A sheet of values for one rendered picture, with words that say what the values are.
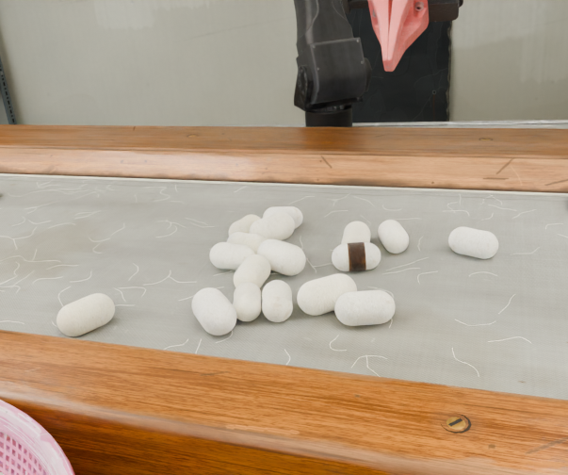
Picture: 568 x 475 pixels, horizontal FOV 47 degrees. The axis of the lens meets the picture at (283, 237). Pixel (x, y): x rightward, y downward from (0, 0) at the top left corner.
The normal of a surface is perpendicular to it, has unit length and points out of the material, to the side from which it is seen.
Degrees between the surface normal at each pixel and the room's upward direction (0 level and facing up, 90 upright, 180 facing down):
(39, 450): 75
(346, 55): 66
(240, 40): 90
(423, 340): 0
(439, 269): 0
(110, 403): 0
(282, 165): 45
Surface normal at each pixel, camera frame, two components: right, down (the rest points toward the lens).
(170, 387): -0.07, -0.91
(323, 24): 0.26, -0.03
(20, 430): -0.65, 0.11
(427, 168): -0.26, -0.35
